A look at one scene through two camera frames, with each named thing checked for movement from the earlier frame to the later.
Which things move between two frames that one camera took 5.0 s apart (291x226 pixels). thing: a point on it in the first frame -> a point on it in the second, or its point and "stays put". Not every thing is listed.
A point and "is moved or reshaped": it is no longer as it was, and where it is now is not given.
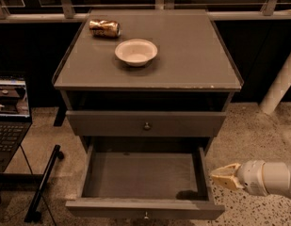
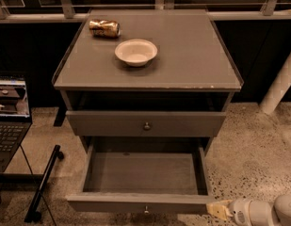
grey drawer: (146, 178) is moved or reshaped
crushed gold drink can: (105, 28) stays put
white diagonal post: (281, 85) stays put
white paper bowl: (136, 52) stays put
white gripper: (252, 175) -> (238, 209)
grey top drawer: (146, 123) stays put
